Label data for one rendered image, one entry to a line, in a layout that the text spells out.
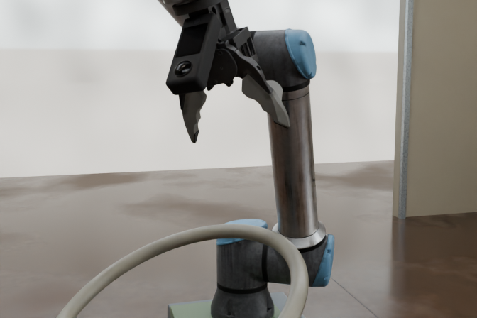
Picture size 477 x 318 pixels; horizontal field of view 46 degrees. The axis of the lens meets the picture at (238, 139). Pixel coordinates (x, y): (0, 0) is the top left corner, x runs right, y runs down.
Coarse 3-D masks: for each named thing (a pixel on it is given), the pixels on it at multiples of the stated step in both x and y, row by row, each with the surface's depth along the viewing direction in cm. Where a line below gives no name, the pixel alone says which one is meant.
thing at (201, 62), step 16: (208, 16) 72; (192, 32) 71; (208, 32) 70; (176, 48) 70; (192, 48) 69; (208, 48) 69; (176, 64) 69; (192, 64) 67; (208, 64) 68; (176, 80) 67; (192, 80) 66
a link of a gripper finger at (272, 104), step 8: (248, 80) 74; (272, 80) 78; (248, 88) 74; (256, 88) 74; (280, 88) 78; (248, 96) 75; (256, 96) 74; (264, 96) 74; (272, 96) 74; (280, 96) 77; (264, 104) 75; (272, 104) 74; (280, 104) 75; (272, 112) 75; (280, 112) 75; (280, 120) 75; (288, 120) 76
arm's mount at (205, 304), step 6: (174, 306) 172; (180, 306) 172; (186, 306) 172; (192, 306) 172; (198, 306) 172; (204, 306) 172; (210, 306) 172; (174, 312) 168; (180, 312) 168; (186, 312) 168; (192, 312) 168; (198, 312) 168; (204, 312) 167; (210, 312) 167; (276, 312) 167
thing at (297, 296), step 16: (224, 224) 117; (240, 224) 115; (160, 240) 120; (176, 240) 119; (192, 240) 119; (208, 240) 119; (256, 240) 111; (272, 240) 106; (288, 240) 105; (128, 256) 118; (144, 256) 118; (288, 256) 100; (112, 272) 115; (304, 272) 94; (96, 288) 112; (304, 288) 91; (80, 304) 109; (288, 304) 87; (304, 304) 88
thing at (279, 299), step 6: (270, 294) 189; (276, 294) 189; (282, 294) 189; (204, 300) 184; (210, 300) 184; (276, 300) 184; (282, 300) 184; (168, 306) 181; (276, 306) 180; (282, 306) 180; (168, 312) 179
